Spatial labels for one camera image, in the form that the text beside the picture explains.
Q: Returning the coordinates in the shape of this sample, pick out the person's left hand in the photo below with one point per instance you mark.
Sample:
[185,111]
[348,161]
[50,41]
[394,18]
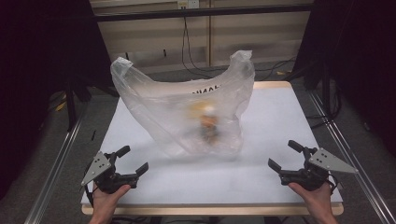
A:
[107,199]

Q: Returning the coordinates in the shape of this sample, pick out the small black floor object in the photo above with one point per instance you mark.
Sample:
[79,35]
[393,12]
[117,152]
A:
[93,135]

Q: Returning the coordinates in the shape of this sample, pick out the black metal stand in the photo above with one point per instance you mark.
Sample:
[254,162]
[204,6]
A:
[71,105]
[326,90]

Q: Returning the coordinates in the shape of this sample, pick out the yellow floor tape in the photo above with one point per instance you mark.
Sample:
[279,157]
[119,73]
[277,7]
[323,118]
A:
[61,104]

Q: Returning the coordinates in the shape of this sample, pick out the black curtain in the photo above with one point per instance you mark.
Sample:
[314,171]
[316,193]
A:
[31,77]
[364,62]

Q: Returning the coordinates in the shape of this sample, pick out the white table mat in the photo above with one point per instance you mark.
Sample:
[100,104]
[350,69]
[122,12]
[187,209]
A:
[274,124]

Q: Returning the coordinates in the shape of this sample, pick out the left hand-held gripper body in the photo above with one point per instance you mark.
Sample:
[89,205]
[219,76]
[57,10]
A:
[107,178]

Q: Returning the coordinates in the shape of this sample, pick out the aluminium floor rail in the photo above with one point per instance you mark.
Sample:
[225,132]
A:
[54,174]
[351,155]

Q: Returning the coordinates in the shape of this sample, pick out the black horizontal bar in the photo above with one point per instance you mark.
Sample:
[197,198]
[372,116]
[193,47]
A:
[199,12]

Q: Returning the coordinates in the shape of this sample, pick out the person's right hand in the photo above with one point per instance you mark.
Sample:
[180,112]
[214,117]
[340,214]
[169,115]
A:
[313,197]

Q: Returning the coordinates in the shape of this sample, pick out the white wall outlet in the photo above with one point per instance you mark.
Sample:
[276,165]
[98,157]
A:
[187,3]

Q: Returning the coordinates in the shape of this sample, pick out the translucent plastic bag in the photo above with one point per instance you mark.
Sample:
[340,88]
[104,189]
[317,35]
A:
[162,102]

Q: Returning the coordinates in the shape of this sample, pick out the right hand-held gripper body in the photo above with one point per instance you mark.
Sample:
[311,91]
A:
[314,174]

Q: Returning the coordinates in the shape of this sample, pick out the small toy figure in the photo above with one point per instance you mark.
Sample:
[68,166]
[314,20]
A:
[208,122]

